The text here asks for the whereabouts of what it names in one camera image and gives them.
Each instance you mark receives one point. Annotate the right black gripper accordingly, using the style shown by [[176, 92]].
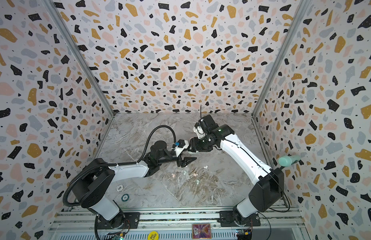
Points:
[[199, 144]]

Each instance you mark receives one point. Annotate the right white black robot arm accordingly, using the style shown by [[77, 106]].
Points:
[[267, 183]]

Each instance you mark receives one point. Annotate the pink square card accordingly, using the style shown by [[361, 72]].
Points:
[[201, 231]]

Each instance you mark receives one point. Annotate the white poker chip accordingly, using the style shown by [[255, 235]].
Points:
[[119, 188]]

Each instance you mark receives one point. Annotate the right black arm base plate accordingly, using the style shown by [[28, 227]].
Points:
[[233, 219]]

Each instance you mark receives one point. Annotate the teal ring poker chip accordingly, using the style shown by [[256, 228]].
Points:
[[125, 197]]

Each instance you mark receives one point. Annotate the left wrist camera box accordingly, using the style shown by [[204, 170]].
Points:
[[179, 147]]

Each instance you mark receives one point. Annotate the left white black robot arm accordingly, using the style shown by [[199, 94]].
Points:
[[88, 189]]

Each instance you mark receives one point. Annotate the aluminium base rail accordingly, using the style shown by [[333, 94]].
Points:
[[176, 224]]

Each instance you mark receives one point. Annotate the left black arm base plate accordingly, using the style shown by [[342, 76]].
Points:
[[121, 221]]

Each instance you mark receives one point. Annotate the yellow round sticker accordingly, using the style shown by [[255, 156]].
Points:
[[153, 236]]

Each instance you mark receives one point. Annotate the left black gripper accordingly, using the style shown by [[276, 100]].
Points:
[[179, 157]]

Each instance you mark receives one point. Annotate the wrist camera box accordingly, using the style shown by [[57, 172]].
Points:
[[204, 126], [179, 147]]

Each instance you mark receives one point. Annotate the mint green microphone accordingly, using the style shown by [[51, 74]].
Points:
[[286, 161]]

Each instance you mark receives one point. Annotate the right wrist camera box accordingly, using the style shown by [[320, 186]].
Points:
[[204, 126]]

